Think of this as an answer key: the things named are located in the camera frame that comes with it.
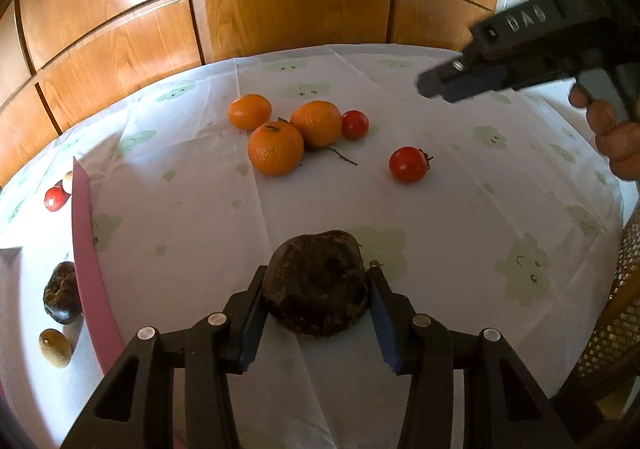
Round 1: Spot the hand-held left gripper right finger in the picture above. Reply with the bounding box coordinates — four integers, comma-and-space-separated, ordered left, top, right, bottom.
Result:
367, 265, 576, 449

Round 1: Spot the thin dark twig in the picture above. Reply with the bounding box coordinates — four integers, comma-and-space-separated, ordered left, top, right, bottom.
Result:
320, 145, 359, 166

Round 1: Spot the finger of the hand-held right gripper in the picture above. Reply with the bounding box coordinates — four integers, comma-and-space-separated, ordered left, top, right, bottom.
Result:
416, 56, 511, 104

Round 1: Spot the wicker chair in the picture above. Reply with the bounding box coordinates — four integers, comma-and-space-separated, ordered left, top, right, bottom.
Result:
550, 216, 640, 430

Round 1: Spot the small red tomato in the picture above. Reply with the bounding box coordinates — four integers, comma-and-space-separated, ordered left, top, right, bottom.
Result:
341, 110, 370, 140
44, 186, 68, 212

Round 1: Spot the wooden wardrobe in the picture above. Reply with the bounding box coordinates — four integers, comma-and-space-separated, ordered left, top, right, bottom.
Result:
0, 0, 503, 187

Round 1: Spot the orange mandarin with stem mark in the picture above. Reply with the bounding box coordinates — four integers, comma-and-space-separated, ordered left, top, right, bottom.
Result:
247, 121, 305, 177

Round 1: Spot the white cloud print tablecloth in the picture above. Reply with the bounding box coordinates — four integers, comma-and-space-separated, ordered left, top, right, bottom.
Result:
0, 44, 626, 449

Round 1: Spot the red tomato with stem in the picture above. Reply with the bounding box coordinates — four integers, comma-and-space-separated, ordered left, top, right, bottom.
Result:
389, 146, 434, 184

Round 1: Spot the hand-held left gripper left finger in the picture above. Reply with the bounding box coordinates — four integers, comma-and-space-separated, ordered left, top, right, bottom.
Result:
60, 265, 269, 449

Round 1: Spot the pink tray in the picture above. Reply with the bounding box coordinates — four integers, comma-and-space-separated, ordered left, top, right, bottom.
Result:
0, 156, 126, 380

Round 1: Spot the person's right hand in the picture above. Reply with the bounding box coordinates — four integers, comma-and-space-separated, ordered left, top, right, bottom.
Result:
569, 82, 640, 182

